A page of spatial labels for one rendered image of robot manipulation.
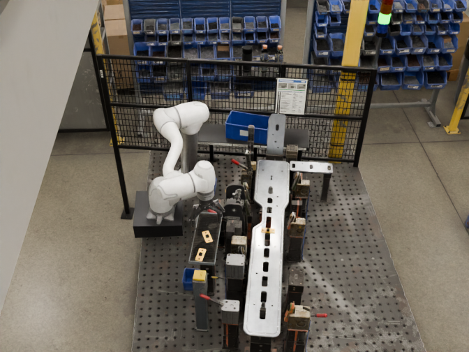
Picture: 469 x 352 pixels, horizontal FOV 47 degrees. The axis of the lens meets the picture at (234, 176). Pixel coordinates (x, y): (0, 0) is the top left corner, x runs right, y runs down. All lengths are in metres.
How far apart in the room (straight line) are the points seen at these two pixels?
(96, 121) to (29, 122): 5.32
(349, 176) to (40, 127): 3.95
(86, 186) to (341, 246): 2.58
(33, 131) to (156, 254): 3.33
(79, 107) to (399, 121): 3.33
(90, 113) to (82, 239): 1.38
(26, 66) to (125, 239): 4.42
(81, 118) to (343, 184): 2.74
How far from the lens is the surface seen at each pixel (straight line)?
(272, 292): 2.93
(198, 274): 2.80
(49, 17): 0.23
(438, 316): 4.31
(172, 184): 2.57
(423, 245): 4.74
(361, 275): 3.47
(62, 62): 0.24
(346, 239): 3.65
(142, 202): 3.68
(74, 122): 5.56
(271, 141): 3.69
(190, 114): 3.05
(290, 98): 3.82
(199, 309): 2.99
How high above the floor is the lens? 3.35
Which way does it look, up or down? 41 degrees down
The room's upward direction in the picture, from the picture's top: straight up
